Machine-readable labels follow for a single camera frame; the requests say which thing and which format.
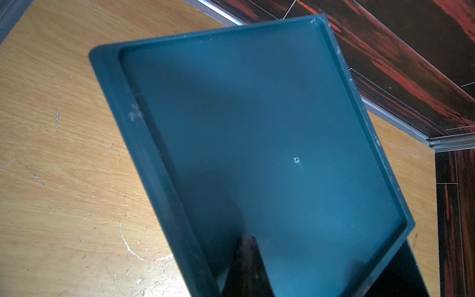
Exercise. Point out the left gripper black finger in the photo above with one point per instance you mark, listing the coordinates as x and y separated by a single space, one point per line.
247 276

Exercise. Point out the teal drawer cabinet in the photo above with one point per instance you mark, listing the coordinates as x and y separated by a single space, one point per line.
257 134

